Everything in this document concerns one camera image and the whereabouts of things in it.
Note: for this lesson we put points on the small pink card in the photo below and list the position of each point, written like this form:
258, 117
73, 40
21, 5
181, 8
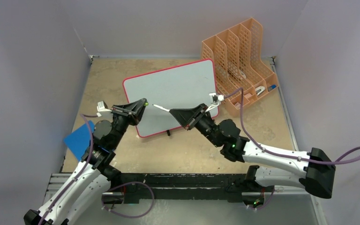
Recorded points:
238, 106

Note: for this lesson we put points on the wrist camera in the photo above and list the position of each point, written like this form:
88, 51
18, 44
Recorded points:
215, 100
103, 107

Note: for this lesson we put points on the blue book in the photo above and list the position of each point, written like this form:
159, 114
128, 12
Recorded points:
78, 141

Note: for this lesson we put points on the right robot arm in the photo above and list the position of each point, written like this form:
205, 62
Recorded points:
311, 170

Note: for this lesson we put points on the orange file organizer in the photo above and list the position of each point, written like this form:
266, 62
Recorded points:
239, 68

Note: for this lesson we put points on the black base bar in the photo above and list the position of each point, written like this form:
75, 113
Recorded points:
186, 186

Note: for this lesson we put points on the green capped white marker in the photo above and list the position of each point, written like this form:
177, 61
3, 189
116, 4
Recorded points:
161, 108

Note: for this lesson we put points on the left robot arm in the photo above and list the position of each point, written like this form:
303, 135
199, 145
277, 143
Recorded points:
93, 174

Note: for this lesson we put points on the aluminium frame rail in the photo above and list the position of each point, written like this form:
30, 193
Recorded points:
51, 183

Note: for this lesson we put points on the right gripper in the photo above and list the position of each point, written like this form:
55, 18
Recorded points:
187, 117

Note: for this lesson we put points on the white stapler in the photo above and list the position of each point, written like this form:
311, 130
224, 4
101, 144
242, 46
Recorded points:
259, 90

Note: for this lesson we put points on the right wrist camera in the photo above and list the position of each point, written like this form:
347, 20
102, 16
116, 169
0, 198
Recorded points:
215, 100

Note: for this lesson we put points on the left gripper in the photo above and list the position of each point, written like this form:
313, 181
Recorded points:
132, 111

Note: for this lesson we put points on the pink framed whiteboard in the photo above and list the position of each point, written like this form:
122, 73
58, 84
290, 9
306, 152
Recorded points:
183, 86

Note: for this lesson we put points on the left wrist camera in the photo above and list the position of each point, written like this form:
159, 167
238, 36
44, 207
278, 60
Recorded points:
103, 107

